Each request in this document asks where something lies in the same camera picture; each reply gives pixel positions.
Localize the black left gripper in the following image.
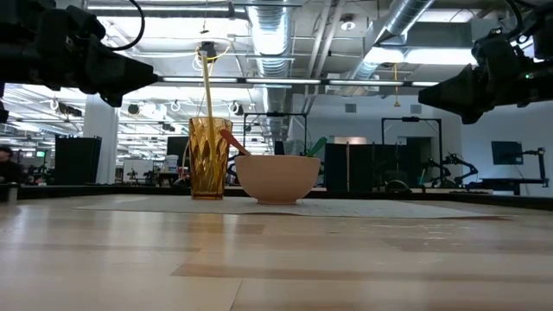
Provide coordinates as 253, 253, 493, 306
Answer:
0, 0, 159, 108

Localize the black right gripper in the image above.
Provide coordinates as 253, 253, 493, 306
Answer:
417, 27, 553, 125

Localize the yellow straw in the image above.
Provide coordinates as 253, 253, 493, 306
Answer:
197, 48, 216, 192

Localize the red utensil handle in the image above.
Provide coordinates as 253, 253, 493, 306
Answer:
219, 128, 252, 157

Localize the green utensil handle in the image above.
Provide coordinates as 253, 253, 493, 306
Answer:
304, 136, 328, 158

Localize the pink bowl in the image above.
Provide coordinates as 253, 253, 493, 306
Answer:
234, 154, 322, 206

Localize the white pillar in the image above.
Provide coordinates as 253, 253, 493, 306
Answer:
83, 94, 122, 186

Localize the black partition panel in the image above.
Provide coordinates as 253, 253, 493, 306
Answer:
54, 135, 103, 187

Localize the black screen panel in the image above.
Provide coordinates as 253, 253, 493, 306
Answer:
166, 135, 192, 175

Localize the dark background table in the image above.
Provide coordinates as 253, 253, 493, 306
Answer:
467, 176, 550, 196

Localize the white bucket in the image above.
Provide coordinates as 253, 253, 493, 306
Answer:
163, 154, 180, 175

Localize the wide black partition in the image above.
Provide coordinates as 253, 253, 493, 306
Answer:
320, 142, 434, 194

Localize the person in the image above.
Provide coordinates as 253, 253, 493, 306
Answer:
0, 145, 25, 186

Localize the grey table mat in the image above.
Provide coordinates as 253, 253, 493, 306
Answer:
75, 194, 513, 219

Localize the long ceiling light bar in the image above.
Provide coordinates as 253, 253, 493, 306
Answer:
157, 75, 440, 89

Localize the black metal gantry frame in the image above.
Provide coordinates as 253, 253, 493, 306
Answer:
380, 116, 444, 187
242, 111, 309, 157

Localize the dark wall monitor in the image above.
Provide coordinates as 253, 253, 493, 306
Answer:
490, 140, 524, 167

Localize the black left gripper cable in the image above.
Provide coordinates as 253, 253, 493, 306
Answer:
109, 0, 146, 53

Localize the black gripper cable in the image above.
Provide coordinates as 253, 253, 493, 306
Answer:
109, 0, 146, 53
505, 0, 526, 42

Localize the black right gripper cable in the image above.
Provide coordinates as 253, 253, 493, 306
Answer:
505, 0, 526, 42

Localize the black ceiling cable reel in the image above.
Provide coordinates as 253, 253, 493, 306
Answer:
198, 40, 219, 64

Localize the black aluminium table frame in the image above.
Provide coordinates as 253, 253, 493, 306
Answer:
0, 183, 553, 213

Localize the silver slanted ceiling duct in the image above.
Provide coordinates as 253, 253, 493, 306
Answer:
348, 0, 435, 81

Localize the silver ribbed ceiling duct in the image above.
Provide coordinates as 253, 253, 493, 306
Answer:
245, 0, 296, 130

